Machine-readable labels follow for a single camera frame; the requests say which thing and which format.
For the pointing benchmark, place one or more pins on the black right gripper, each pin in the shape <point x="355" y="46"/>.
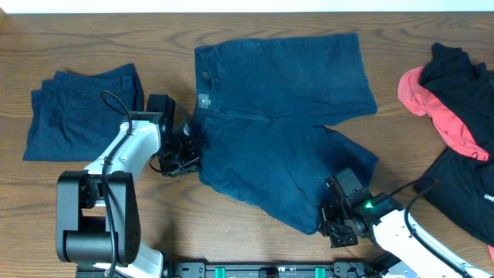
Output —
<point x="326" y="210"/>

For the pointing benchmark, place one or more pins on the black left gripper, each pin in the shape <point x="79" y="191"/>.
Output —
<point x="191" y="163"/>

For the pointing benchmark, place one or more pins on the navy blue denim shorts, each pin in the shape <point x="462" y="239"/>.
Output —
<point x="265" y="121"/>

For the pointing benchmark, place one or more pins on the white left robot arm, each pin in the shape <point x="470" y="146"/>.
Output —
<point x="97" y="222"/>

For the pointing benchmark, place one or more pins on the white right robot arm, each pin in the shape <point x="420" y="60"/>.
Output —
<point x="389" y="225"/>

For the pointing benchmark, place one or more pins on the folded navy blue shorts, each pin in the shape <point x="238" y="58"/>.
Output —
<point x="76" y="117"/>

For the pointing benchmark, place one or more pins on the black printed shirt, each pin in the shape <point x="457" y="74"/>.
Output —
<point x="463" y="87"/>

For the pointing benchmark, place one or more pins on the red cloth garment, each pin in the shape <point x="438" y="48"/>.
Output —
<point x="440" y="116"/>

